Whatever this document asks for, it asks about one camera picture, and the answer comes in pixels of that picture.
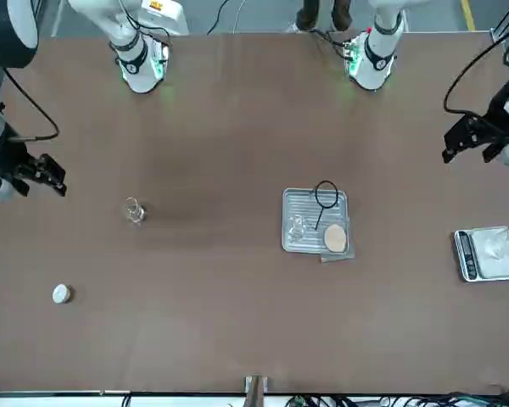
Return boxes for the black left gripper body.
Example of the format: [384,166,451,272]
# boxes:
[474,80,509,145]

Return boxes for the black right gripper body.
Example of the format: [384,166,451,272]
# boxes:
[0,139,42,183]

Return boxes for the small glass beaker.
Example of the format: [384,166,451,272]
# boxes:
[124,197,147,226]

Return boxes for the black wire tripod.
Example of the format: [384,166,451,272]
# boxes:
[309,181,340,232]

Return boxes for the glass alcohol lamp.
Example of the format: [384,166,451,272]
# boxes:
[288,215,310,243]

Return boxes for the silver digital scale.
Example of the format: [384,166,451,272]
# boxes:
[453,226,509,283]

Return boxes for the white round cap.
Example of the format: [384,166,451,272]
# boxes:
[52,283,72,304]

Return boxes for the ribbed metal tray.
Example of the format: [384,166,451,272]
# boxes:
[282,187,350,255]

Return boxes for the person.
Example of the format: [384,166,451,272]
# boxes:
[295,0,351,33]

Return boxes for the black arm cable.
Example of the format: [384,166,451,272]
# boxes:
[2,67,61,141]
[443,23,509,115]

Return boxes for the aluminium frame post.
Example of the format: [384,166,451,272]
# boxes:
[490,0,509,43]

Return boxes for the black base cable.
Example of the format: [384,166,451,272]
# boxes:
[309,27,366,56]

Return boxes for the tangled black cables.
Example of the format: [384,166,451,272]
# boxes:
[288,383,509,407]

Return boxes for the metal camera post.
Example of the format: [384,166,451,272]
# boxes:
[244,375,269,407]

